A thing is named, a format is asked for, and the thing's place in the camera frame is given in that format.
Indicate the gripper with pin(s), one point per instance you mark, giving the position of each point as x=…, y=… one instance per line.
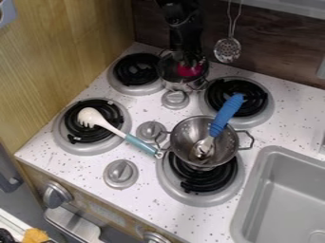
x=186, y=47

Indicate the pink toy radish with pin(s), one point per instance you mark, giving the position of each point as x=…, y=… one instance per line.
x=188, y=71

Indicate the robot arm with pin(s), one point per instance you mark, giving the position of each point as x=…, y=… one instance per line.
x=180, y=14

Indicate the silver pot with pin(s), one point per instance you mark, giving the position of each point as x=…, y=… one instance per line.
x=177, y=83

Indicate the silver hanging skimmer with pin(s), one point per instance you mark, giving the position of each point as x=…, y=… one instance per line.
x=227, y=50

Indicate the silver strainer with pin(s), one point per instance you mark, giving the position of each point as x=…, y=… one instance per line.
x=186, y=136

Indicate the toy stove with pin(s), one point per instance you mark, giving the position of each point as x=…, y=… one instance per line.
x=199, y=186

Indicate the toy sink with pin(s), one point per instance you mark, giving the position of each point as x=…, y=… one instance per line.
x=283, y=202

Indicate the yellow toy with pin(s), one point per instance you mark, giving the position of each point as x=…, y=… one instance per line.
x=34, y=236

